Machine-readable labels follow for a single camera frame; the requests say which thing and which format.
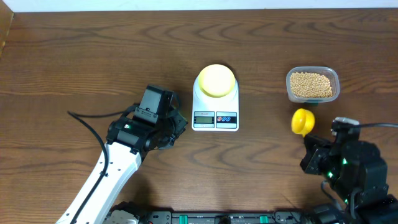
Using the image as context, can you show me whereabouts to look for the yellow measuring scoop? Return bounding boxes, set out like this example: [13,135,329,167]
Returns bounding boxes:
[291,108,315,137]

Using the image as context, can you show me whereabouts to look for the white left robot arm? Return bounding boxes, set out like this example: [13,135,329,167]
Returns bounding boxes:
[58,85,187,223]

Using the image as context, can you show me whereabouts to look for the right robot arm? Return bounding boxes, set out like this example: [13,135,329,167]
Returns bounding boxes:
[300,135,397,223]

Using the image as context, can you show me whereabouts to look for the white digital kitchen scale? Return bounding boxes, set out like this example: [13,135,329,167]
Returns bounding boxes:
[192,77,239,132]

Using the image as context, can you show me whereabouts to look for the yellow plastic bowl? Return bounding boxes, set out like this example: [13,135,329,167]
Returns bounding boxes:
[198,64,236,98]

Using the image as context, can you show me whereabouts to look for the clear plastic container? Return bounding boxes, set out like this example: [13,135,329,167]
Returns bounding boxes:
[286,66,340,103]

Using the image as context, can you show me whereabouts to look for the soybeans in container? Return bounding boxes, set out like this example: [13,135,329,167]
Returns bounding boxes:
[289,72,333,98]

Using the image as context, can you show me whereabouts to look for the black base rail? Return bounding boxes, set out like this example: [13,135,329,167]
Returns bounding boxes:
[102,202,315,224]

